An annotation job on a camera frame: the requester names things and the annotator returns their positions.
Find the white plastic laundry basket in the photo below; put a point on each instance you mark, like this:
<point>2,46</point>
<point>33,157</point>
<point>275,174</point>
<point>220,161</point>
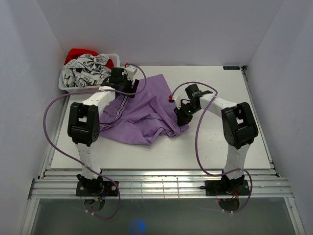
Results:
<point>88,80</point>

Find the dark table label sticker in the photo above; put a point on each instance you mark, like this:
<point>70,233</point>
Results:
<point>231,67</point>

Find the red garment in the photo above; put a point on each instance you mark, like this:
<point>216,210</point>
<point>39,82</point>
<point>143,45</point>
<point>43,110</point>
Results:
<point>74,53</point>

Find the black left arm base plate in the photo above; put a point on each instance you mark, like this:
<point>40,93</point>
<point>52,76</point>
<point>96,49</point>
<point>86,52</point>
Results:
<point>106,188</point>

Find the purple trousers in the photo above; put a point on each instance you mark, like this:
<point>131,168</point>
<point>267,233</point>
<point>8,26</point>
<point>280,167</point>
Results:
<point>140,120</point>

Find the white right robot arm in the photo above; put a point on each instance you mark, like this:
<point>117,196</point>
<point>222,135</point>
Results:
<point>239,125</point>

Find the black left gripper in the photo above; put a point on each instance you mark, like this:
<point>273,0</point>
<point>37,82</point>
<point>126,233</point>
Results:
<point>129,90</point>

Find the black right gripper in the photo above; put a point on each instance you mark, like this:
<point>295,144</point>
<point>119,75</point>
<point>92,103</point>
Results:
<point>181,119</point>

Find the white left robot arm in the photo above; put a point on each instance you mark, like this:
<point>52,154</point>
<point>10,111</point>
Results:
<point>83,123</point>

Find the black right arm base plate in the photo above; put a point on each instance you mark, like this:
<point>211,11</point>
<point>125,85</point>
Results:
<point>218,188</point>

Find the black white printed garment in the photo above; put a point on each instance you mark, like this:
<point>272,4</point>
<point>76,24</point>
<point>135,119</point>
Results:
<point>85,72</point>

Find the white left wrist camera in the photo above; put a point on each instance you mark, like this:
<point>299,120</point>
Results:
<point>130,71</point>

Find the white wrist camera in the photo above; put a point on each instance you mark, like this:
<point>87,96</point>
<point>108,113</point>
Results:
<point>176,99</point>
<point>130,71</point>

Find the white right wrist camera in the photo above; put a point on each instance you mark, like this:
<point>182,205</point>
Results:
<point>176,99</point>

